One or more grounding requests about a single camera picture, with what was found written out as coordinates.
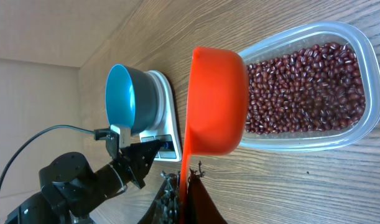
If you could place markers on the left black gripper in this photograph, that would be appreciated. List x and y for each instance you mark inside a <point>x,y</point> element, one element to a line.
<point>132,163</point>

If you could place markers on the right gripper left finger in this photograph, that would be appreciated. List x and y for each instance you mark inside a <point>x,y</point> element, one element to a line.
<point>165,208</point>

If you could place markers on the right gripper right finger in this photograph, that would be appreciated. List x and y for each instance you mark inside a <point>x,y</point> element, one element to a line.
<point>199,207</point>

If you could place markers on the orange measuring scoop blue handle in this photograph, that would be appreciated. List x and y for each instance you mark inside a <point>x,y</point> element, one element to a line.
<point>217,104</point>

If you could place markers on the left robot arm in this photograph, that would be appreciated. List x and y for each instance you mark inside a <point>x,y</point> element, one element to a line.
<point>70,190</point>

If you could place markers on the white digital kitchen scale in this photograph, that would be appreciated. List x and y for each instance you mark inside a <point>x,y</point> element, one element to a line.
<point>165,127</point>

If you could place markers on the blue metal bowl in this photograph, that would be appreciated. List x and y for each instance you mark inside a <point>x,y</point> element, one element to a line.
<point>130,98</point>

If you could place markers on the red beans in container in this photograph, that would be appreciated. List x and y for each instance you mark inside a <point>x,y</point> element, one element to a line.
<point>314,89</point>

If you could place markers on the clear plastic container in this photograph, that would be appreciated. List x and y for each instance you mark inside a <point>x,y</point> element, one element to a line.
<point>305,36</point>

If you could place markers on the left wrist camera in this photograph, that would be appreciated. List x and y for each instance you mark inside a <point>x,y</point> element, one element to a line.
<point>117,137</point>

